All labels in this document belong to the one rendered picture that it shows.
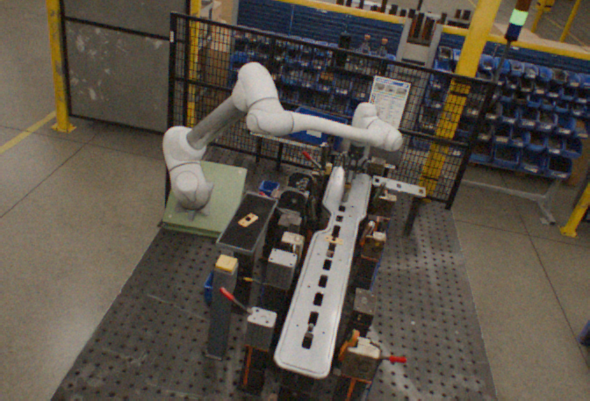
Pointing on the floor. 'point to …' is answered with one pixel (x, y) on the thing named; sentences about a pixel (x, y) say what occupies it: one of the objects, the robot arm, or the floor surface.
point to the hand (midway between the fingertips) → (349, 178)
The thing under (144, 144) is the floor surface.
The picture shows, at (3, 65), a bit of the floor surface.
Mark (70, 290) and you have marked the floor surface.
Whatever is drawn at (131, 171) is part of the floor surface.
